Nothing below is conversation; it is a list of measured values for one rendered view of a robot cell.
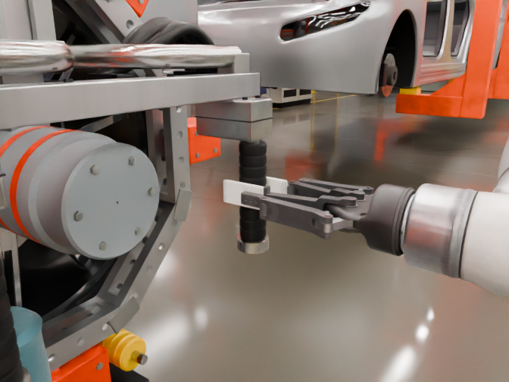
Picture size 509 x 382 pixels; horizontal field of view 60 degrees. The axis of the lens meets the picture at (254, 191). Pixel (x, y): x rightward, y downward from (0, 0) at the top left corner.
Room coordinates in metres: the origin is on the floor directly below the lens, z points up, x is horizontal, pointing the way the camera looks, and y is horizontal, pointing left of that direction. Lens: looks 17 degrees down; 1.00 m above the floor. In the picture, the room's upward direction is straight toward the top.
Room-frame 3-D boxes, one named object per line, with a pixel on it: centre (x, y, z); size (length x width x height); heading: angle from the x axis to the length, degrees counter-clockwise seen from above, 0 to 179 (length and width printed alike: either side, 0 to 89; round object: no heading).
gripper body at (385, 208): (0.46, -0.13, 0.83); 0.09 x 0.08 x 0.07; 56
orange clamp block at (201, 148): (0.81, 0.12, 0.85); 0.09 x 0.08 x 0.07; 146
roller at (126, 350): (0.70, 0.31, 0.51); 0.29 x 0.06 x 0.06; 56
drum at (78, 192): (0.50, 0.23, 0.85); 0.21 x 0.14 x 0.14; 56
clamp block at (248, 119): (0.57, 0.03, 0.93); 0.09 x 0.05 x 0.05; 56
